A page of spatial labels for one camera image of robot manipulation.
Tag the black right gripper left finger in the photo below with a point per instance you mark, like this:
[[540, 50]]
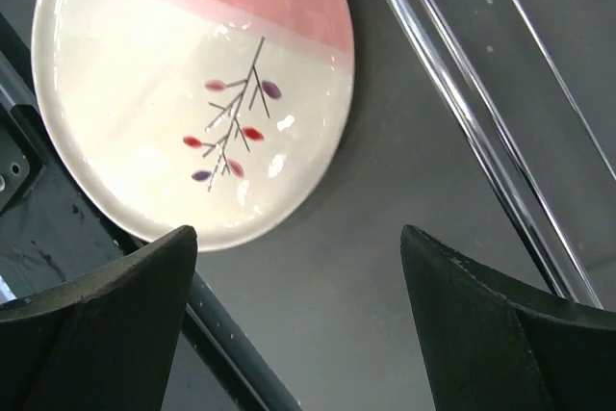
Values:
[[104, 341]]

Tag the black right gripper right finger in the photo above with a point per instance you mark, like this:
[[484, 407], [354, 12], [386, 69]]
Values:
[[492, 342]]

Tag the metal wire dish rack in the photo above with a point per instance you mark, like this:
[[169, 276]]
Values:
[[541, 158]]

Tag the pink and cream plate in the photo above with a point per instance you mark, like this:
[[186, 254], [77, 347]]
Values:
[[220, 114]]

